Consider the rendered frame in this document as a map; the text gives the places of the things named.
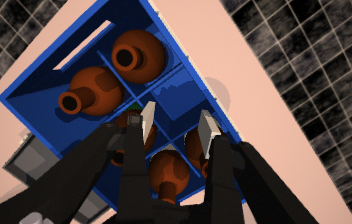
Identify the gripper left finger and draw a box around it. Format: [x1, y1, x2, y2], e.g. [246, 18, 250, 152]
[0, 101, 155, 224]

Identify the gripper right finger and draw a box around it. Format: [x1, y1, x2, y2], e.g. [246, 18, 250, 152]
[197, 110, 319, 224]

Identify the grey square tray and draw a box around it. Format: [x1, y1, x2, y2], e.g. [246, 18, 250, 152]
[2, 133, 111, 224]

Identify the blue divided crate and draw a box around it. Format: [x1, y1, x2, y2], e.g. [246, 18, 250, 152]
[0, 0, 242, 212]

